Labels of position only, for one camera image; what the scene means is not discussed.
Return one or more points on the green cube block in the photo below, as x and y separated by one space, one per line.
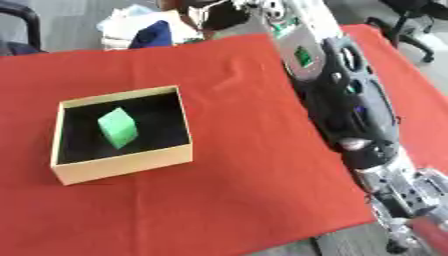
118 128

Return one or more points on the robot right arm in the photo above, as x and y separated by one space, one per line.
344 100

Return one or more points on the tan cardboard box black inside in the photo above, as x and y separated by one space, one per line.
122 165

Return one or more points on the white bag pile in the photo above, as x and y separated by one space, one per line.
125 28

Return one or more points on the dark blue bag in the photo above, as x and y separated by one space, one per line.
153 36

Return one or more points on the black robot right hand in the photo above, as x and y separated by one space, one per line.
224 16

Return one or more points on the black office chair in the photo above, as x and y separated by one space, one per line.
23 13
408 20

